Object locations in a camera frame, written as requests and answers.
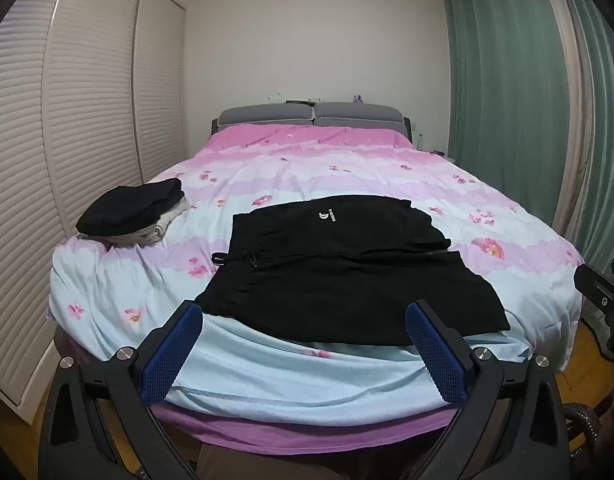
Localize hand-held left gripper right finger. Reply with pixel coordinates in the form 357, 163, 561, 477
404, 300, 572, 480

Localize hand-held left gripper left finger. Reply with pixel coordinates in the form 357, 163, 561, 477
39, 300, 205, 480

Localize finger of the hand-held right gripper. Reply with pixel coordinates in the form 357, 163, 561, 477
574, 255, 614, 313

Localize black pants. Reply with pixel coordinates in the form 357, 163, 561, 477
194, 195, 511, 347

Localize brown ribbed object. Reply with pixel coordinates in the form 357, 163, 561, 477
561, 401, 604, 463

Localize folded beige garment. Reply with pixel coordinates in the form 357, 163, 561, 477
107, 195, 190, 248

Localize beige curtain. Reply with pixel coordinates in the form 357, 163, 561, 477
551, 0, 596, 241

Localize purple bed sheet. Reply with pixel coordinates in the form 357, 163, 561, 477
152, 402, 460, 458

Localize pale green sheer curtain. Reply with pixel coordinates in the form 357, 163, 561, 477
554, 0, 614, 273

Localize folded black garment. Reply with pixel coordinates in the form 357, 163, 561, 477
76, 178, 185, 237

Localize floral pink blue duvet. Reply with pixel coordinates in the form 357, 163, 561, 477
48, 122, 585, 417

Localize white louvered wardrobe door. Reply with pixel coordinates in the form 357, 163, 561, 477
0, 0, 75, 411
41, 0, 142, 241
132, 0, 188, 184

